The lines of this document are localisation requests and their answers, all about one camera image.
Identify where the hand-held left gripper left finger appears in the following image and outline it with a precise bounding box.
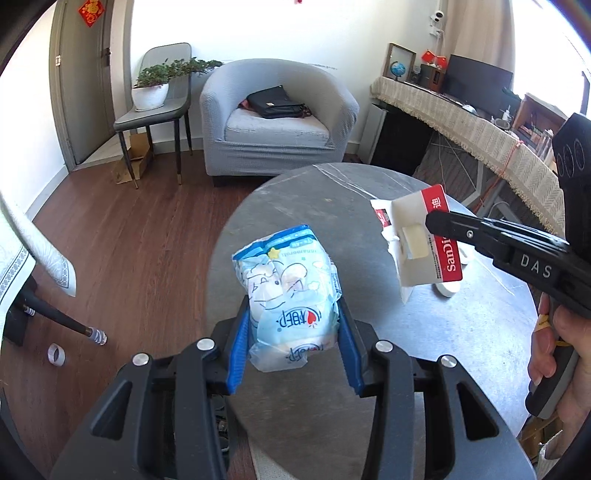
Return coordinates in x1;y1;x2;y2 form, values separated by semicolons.
48;295;253;480

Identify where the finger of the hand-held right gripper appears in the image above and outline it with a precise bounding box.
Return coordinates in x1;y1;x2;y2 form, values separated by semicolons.
425;211;572;260

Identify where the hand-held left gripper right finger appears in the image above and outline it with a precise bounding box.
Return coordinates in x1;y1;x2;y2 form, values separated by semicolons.
338;304;532;480

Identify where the red and white cardboard box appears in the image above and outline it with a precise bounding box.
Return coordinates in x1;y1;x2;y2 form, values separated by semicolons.
370;185;464;304

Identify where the blue tissue pack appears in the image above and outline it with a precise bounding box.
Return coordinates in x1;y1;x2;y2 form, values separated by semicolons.
231;224;343;372

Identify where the person's right hand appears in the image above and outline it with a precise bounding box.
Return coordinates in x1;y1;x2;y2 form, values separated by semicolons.
527;294;591;422

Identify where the wooden shelf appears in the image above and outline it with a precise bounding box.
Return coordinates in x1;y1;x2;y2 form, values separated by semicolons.
512;92;568;162

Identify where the desk with beige cloth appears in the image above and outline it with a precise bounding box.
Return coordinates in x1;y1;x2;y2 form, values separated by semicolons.
369;76;566;238

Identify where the white desk side panel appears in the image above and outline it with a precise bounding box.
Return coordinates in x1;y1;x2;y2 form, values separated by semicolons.
359;104;386;164

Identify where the black monitor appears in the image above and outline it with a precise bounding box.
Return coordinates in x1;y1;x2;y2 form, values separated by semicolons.
443;54;514;112

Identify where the dark wooden box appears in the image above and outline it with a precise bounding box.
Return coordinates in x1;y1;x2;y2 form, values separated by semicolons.
419;64;446;90

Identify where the window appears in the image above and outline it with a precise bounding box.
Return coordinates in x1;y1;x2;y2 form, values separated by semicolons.
512;0;591;121

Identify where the black chair leg with sock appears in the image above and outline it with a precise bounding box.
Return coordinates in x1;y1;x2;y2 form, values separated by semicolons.
18;295;109;345

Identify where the beige curtain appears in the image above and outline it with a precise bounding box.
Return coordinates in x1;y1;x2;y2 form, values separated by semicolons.
445;0;515;75

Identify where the grey armchair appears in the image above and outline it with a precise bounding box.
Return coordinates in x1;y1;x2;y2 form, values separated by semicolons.
200;59;360;188

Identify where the brown cardboard box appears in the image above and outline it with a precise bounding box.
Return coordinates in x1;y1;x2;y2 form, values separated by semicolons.
111;134;154;184

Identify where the black bag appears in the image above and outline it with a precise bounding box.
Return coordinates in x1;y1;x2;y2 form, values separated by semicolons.
246;85;311;118

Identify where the white patterned cloth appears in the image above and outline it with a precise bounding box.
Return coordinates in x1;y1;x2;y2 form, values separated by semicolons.
0;189;77;319

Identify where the grey dining chair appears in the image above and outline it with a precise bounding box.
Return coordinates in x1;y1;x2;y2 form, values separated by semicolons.
114;43;194;189

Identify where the potted plant in white pot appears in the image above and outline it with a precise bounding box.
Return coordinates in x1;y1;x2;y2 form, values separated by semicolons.
132;58;223;112

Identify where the grey door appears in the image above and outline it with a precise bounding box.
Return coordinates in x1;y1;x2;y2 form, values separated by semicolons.
50;0;116;171

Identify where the red door decoration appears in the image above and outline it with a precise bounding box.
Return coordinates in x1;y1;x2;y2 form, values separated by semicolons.
78;0;105;26

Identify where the wooden picture frame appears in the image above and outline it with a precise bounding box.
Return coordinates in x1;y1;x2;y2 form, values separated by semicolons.
383;42;417;83

